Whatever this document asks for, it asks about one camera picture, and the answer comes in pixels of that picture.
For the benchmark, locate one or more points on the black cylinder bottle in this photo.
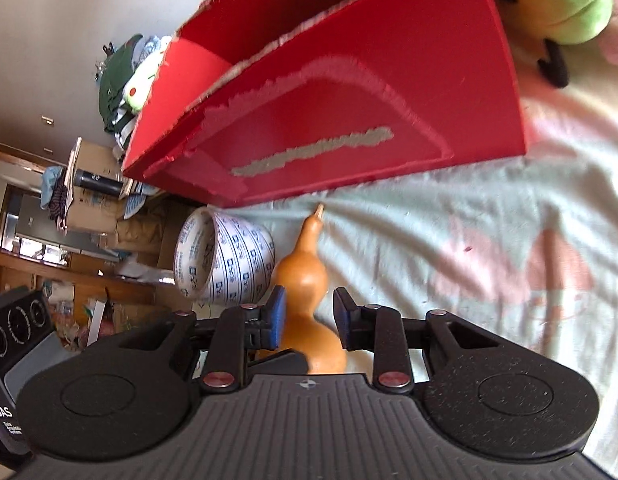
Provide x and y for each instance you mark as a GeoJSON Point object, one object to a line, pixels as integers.
{"type": "Point", "coordinates": [96, 182]}

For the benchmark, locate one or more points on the printed packing tape roll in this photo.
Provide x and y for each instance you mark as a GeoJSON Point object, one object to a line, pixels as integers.
{"type": "Point", "coordinates": [234, 260]}

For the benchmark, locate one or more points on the green yellow plush toy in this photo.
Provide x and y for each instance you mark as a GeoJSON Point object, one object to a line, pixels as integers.
{"type": "Point", "coordinates": [564, 0]}

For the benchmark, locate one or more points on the red cardboard box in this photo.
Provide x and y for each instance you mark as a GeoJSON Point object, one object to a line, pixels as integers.
{"type": "Point", "coordinates": [369, 70]}

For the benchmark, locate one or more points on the hanging striped clothes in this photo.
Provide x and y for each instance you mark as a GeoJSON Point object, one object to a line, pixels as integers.
{"type": "Point", "coordinates": [56, 195]}

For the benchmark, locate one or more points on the light green frog plush toy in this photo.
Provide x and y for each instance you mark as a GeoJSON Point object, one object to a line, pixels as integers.
{"type": "Point", "coordinates": [139, 85]}

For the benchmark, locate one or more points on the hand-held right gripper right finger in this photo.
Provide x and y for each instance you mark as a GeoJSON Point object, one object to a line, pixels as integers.
{"type": "Point", "coordinates": [341, 320]}

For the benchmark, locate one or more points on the brown cardboard box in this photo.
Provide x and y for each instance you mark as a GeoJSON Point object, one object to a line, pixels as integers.
{"type": "Point", "coordinates": [91, 210]}

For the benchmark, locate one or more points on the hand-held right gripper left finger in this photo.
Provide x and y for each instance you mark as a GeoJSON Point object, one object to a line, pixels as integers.
{"type": "Point", "coordinates": [276, 317]}

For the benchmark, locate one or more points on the pastel printed blanket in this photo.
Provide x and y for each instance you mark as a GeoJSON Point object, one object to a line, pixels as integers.
{"type": "Point", "coordinates": [489, 220]}

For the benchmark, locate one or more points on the wooden cabinet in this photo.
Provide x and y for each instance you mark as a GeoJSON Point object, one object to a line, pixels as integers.
{"type": "Point", "coordinates": [49, 272]}

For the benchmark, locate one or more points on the pink cloth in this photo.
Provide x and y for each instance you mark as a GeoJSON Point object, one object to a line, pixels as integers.
{"type": "Point", "coordinates": [616, 35]}

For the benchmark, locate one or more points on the orange bottle gourd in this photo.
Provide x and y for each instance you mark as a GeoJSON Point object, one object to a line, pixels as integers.
{"type": "Point", "coordinates": [306, 280]}

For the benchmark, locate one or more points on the dark green clothing pile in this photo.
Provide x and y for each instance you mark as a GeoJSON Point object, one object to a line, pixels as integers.
{"type": "Point", "coordinates": [114, 85]}

